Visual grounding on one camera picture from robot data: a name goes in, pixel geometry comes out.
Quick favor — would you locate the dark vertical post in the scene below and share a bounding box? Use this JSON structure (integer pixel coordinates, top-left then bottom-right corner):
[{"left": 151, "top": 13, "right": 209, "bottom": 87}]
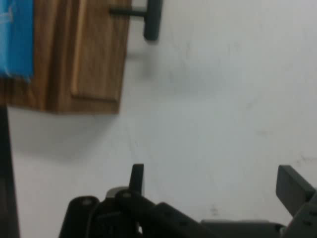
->
[{"left": 0, "top": 105, "right": 21, "bottom": 238}]

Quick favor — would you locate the black bar door handle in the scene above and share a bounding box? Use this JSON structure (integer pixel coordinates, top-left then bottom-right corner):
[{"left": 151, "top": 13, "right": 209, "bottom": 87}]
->
[{"left": 109, "top": 0, "right": 163, "bottom": 42}]

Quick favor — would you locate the wooden cabinet door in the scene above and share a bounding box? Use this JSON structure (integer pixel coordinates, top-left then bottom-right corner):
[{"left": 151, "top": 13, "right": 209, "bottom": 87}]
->
[{"left": 0, "top": 0, "right": 132, "bottom": 115}]

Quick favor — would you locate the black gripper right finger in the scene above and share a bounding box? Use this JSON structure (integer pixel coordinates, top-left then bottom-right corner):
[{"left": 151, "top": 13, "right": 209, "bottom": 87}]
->
[{"left": 275, "top": 165, "right": 317, "bottom": 238}]

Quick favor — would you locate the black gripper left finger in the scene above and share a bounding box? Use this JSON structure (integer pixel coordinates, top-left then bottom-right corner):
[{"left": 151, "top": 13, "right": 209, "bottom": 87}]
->
[{"left": 58, "top": 163, "right": 213, "bottom": 238}]

